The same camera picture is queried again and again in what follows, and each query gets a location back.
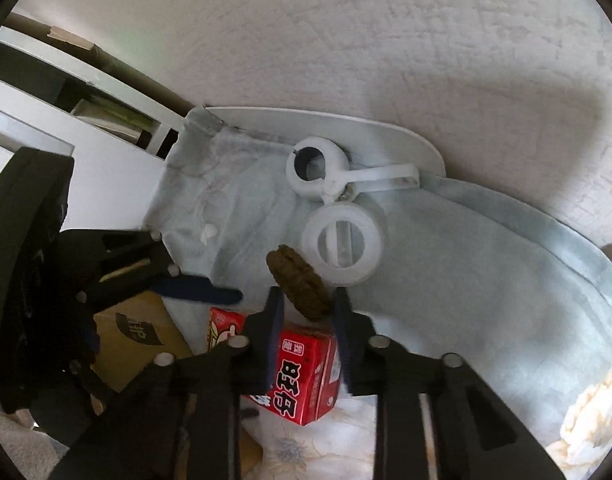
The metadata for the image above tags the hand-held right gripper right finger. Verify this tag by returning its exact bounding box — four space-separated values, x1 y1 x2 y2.
334 287 567 480

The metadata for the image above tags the brown cookie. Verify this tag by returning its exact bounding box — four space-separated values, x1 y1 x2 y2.
266 244 333 322

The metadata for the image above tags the light blue floral blanket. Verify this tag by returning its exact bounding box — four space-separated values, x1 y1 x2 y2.
145 107 612 480

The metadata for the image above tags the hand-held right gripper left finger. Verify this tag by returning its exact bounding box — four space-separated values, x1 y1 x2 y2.
51 287 287 480

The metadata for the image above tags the white plastic ring lid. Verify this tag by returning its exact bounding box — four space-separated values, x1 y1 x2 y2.
301 200 385 286

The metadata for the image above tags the white plastic clamp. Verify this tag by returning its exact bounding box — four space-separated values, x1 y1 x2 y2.
285 135 419 206

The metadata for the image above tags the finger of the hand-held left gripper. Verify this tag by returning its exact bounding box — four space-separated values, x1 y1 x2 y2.
78 230 245 307
68 321 118 413

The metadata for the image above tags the cardboard box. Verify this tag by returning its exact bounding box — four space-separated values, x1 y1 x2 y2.
92 291 265 480

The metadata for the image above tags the red carton box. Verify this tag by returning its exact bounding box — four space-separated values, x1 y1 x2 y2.
206 306 343 427

